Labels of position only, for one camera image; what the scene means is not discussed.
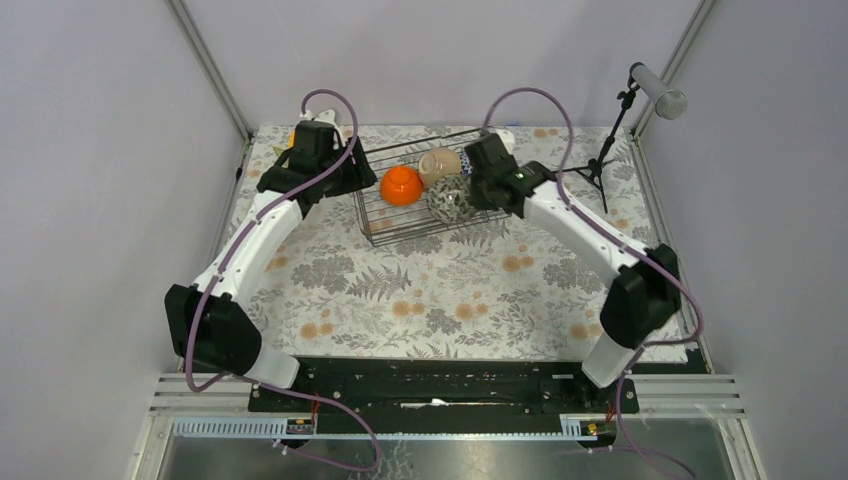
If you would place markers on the black wire dish rack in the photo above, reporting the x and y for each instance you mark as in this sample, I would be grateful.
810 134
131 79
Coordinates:
384 223

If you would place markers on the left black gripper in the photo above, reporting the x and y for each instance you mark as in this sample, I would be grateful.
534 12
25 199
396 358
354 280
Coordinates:
361 174

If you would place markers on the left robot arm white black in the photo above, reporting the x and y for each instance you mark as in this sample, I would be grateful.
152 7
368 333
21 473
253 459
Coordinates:
208 319

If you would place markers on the orange bowl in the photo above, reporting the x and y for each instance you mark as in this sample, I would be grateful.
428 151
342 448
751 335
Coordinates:
401 186

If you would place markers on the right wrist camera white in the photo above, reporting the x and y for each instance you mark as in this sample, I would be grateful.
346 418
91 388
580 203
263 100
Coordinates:
508 139

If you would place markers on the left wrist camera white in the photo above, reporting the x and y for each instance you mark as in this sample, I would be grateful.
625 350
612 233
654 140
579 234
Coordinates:
328 116

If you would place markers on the floral patterned table mat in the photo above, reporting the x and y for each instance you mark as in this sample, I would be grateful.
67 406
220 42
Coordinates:
503 289

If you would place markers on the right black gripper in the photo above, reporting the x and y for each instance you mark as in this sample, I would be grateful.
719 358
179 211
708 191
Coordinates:
477 200

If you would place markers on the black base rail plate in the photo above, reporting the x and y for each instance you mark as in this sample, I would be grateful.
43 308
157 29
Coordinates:
427 396

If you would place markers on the silver microphone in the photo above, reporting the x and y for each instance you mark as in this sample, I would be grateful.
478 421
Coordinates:
669 103

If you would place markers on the beige bowl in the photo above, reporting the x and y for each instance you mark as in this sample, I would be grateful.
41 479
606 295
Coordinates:
437 163

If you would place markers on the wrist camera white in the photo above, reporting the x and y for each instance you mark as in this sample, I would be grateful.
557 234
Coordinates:
508 139
328 116

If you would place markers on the black microphone tripod stand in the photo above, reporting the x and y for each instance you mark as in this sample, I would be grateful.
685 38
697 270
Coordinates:
592 170

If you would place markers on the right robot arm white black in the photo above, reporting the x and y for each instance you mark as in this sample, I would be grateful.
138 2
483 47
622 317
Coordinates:
641 294

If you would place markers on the pink speckled bowl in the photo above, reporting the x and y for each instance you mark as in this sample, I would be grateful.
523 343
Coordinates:
449 199

